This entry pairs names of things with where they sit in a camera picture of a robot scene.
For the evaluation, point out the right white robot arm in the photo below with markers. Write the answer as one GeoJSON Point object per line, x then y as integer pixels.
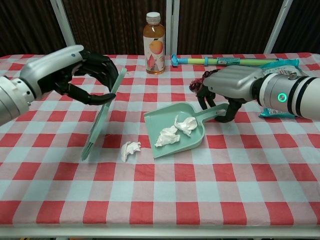
{"type": "Point", "coordinates": [295, 95]}

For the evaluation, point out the teal green water pump toy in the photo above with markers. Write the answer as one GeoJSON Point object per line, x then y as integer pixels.
{"type": "Point", "coordinates": [225, 60]}

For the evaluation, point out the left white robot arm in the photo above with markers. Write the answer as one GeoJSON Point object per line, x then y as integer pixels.
{"type": "Point", "coordinates": [12, 97]}

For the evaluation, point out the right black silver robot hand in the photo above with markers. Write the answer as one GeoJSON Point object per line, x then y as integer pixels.
{"type": "Point", "coordinates": [232, 80]}

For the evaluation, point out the white partition frame post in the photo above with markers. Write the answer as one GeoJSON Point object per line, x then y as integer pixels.
{"type": "Point", "coordinates": [63, 25]}
{"type": "Point", "coordinates": [173, 27]}
{"type": "Point", "coordinates": [278, 27]}

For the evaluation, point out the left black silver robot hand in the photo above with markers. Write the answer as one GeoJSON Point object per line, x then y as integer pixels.
{"type": "Point", "coordinates": [52, 67]}

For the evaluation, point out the green dustpan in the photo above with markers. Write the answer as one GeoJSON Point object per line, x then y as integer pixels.
{"type": "Point", "coordinates": [160, 120]}

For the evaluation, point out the red white checkered tablecloth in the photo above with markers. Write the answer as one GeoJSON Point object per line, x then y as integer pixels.
{"type": "Point", "coordinates": [160, 182]}

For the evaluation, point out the dark red grape bunch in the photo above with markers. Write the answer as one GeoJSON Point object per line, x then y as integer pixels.
{"type": "Point", "coordinates": [196, 83]}

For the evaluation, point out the dark brown curtain panel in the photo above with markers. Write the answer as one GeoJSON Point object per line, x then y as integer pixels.
{"type": "Point", "coordinates": [225, 25]}
{"type": "Point", "coordinates": [27, 22]}
{"type": "Point", "coordinates": [112, 25]}
{"type": "Point", "coordinates": [302, 22]}

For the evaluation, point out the green hand broom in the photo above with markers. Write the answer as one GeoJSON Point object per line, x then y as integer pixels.
{"type": "Point", "coordinates": [98, 127]}

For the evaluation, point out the white tissue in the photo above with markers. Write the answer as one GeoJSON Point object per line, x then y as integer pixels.
{"type": "Point", "coordinates": [130, 150]}
{"type": "Point", "coordinates": [166, 137]}
{"type": "Point", "coordinates": [186, 125]}

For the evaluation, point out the orange juice bottle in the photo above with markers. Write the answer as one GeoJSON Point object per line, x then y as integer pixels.
{"type": "Point", "coordinates": [154, 50]}

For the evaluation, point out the teal white snack bag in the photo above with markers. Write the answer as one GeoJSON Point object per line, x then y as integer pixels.
{"type": "Point", "coordinates": [280, 64]}

